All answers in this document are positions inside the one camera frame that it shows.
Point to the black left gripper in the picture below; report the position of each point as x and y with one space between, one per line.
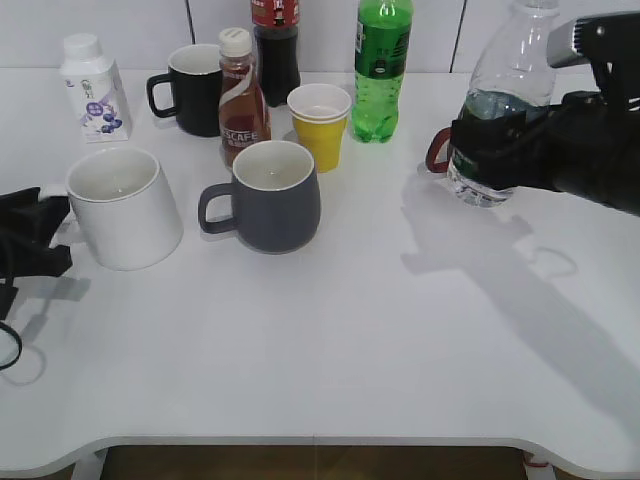
28 225

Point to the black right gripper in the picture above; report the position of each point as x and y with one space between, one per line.
589 145

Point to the clear water bottle green label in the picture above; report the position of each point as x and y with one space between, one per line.
511 76

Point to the white ceramic mug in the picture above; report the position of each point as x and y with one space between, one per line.
124 206

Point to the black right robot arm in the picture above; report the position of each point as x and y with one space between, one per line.
587 145

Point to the red ceramic mug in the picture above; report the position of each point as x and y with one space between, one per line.
439 152

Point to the dark grey ceramic mug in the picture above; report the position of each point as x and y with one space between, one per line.
275 198

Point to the black ceramic mug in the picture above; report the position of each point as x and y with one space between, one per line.
195 78

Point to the green soda bottle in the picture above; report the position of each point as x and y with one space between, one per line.
381 48

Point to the white blueberry milk carton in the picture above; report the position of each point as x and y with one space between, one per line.
95 90

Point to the yellow paper cup stack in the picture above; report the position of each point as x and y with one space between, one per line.
320 116

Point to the brown coffee drink bottle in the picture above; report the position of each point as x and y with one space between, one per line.
243 113

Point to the dark cola bottle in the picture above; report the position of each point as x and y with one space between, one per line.
276 34

